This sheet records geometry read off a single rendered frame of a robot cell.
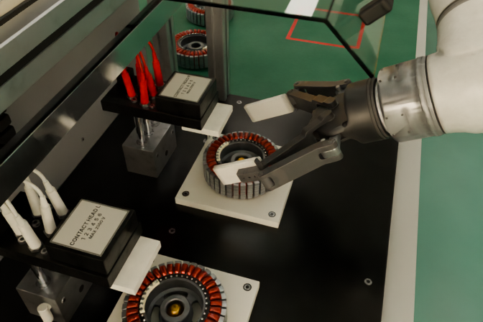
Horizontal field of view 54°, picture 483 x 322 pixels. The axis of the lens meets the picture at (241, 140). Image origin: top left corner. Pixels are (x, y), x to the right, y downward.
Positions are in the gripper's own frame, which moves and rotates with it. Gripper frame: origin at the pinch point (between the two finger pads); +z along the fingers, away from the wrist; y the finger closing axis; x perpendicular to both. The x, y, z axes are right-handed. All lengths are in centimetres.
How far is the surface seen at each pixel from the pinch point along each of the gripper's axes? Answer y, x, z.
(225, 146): -1.3, 1.1, 3.9
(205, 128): 2.8, -5.1, 1.9
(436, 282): -47, 97, 0
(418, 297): -40, 95, 5
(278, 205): 4.4, 8.9, -2.7
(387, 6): -2.7, -10.7, -23.9
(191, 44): -33.2, -4.4, 21.9
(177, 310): 24.4, 3.4, 1.5
